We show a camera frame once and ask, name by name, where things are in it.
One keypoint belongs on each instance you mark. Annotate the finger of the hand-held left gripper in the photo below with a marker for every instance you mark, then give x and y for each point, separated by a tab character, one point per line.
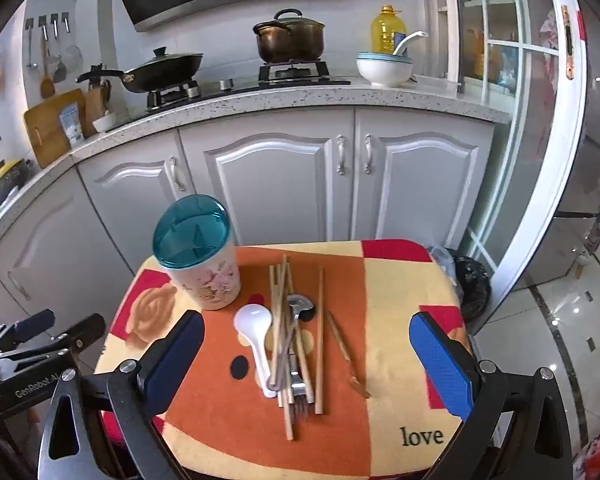
87	330
32	324

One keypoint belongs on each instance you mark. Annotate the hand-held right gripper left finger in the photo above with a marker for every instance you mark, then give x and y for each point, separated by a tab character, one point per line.
172	360

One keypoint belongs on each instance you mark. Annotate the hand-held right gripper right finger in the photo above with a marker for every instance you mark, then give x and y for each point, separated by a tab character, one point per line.
442	365

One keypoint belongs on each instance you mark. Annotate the floral utensil holder teal lid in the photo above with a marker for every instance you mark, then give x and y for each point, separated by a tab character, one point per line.
205	280

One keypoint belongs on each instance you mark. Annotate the white plastic soup spoon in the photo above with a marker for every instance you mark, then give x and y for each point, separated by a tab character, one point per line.
252	322

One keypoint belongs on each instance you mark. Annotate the pile of wooden chopsticks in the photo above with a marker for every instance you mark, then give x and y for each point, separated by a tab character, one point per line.
320	335

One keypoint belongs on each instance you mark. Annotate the metal spoon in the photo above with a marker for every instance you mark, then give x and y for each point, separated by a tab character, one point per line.
300	305

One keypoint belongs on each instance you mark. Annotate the black trash bag bin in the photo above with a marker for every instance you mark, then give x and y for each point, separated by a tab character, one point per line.
470	285

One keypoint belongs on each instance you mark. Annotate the white cabinet door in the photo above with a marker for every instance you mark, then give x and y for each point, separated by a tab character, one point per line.
130	195
425	185
270	185
45	240

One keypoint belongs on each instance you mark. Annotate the orange yellow printed blanket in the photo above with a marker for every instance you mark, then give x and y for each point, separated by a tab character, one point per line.
220	435

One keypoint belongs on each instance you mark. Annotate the clear plastic bag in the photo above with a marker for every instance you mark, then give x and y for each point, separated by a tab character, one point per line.
441	257

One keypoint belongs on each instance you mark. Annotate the dark pot yellow lid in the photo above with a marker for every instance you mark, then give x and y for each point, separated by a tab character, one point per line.
7	175

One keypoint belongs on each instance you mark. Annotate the red packet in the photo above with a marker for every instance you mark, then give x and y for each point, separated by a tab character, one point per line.
597	455

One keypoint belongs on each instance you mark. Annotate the wooden cutting board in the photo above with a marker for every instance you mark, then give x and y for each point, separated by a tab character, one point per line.
45	130

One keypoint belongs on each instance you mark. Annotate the white blue packet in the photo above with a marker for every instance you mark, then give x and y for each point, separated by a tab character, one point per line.
71	127

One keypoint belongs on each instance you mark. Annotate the small white bowl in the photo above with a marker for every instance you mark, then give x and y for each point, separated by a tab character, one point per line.
105	122

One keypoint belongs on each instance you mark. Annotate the wooden knife block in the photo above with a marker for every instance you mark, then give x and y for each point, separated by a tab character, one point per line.
94	105

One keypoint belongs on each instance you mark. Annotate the hanging wooden spatula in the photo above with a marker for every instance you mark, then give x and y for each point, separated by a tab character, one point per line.
47	87

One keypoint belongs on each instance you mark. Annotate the hanging metal skimmer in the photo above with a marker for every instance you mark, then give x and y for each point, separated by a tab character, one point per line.
59	72

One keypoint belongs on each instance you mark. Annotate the hanging mesh strainer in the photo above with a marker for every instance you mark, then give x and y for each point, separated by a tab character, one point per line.
74	55

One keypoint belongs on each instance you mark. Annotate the black wok with lid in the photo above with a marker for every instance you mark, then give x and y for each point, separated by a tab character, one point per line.
165	67

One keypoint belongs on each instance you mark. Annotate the hanging metal ladle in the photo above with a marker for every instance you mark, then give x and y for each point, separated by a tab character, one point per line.
30	45

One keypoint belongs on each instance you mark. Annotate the black gas stove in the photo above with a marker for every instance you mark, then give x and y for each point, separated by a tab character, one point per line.
240	85

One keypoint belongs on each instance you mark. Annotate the large white bowl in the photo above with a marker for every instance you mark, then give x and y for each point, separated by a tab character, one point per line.
382	75

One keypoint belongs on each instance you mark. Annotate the blue rimmed bowl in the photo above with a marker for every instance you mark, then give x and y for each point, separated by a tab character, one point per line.
375	57

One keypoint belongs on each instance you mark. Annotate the copper door latch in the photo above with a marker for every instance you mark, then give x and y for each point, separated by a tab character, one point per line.
567	67

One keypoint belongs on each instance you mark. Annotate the glass pane cabinet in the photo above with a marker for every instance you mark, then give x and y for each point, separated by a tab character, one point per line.
490	45

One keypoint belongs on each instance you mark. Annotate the white ladle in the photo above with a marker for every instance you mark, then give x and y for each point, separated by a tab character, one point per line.
405	40

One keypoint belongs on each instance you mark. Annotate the yellow oil bottle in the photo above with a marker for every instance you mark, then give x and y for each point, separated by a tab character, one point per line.
382	32

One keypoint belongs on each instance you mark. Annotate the bronze pot with lid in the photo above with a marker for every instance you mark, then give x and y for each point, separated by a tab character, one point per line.
290	40

